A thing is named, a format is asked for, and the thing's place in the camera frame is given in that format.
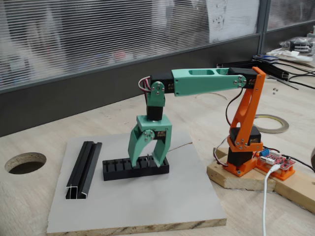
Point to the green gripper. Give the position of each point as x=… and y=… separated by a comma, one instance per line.
x=153, y=126

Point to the black slotted holder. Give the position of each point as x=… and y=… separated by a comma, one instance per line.
x=123, y=174

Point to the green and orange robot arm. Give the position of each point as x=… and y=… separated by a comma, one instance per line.
x=201, y=83

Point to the grey board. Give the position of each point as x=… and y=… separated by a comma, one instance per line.
x=128, y=206

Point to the wooden mounting block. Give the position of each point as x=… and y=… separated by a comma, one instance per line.
x=241, y=180

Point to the red controller board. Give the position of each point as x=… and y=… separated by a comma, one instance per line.
x=278, y=158

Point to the roll of tape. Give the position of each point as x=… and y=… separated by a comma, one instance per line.
x=283, y=127

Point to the long black profile bar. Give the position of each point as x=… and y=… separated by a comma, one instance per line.
x=270, y=71

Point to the blue flat packet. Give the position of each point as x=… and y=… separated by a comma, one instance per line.
x=264, y=57

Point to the long wooden base plank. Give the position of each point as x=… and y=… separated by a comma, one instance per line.
x=297, y=194

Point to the white paper sheet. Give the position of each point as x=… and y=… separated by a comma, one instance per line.
x=233, y=19

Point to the plastic bag with parts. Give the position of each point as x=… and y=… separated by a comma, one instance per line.
x=299, y=45

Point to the black aluminium profile rail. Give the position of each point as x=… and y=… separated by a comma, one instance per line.
x=85, y=167

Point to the grey window frame post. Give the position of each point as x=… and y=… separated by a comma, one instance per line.
x=264, y=24

